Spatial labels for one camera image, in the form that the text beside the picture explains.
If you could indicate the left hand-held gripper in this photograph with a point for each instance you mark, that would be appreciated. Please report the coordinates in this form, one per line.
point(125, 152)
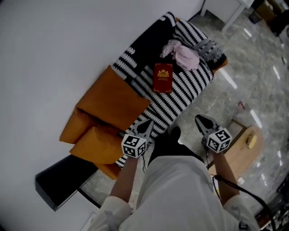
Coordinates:
point(133, 144)

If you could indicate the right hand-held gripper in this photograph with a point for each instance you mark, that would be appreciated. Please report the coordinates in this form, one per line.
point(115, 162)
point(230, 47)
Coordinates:
point(219, 139)

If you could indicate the red book with gold print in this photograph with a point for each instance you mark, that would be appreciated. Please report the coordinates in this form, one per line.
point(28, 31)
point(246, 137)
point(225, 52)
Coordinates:
point(162, 79)

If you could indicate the person's left forearm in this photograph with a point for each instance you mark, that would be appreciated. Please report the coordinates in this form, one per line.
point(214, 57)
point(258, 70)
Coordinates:
point(124, 180)

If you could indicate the person's right forearm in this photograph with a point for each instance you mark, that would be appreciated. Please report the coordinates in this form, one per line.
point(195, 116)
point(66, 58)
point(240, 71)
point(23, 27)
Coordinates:
point(225, 176)

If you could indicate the oval wooden table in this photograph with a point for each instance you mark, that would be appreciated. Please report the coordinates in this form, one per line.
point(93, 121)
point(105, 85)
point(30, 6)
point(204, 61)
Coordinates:
point(239, 155)

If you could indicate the person's black shoe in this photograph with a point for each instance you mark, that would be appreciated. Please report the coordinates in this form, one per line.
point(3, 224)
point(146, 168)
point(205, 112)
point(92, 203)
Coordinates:
point(175, 134)

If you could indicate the person's black trousers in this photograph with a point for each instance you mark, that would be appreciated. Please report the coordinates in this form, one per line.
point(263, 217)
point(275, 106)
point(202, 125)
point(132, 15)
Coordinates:
point(171, 151)

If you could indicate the black and white striped blanket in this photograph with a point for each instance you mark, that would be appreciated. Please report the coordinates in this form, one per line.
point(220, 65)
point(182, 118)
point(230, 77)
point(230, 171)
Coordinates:
point(180, 94)

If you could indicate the small red floor item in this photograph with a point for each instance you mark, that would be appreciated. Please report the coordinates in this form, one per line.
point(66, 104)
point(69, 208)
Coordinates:
point(241, 105)

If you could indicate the orange cushion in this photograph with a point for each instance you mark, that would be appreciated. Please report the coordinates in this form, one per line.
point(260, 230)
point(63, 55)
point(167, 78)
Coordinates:
point(99, 146)
point(76, 126)
point(113, 101)

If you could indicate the yellow oval case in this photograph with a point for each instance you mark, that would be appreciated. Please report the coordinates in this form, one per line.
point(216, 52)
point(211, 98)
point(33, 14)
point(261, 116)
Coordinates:
point(252, 141)

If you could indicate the pink cloth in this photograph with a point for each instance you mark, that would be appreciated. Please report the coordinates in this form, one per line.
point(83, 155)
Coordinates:
point(183, 54)

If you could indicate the grey patterned knit cloth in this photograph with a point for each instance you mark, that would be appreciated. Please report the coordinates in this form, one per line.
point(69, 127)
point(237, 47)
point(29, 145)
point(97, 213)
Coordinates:
point(208, 49)

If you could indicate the person's white shirt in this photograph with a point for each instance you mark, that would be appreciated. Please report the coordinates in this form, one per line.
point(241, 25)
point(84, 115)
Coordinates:
point(176, 198)

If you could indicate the black side table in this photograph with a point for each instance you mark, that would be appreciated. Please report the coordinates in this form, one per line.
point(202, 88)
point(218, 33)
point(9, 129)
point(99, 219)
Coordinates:
point(58, 185)

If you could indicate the white cabinet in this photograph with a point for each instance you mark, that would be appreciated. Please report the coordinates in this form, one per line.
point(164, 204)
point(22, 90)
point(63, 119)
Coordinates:
point(228, 11)

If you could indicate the dark wastebasket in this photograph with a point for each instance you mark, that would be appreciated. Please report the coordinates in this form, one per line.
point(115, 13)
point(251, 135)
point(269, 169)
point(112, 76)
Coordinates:
point(255, 17)

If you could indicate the cardboard box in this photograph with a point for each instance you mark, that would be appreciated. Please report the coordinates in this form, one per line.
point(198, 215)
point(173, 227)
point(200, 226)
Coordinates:
point(267, 10)

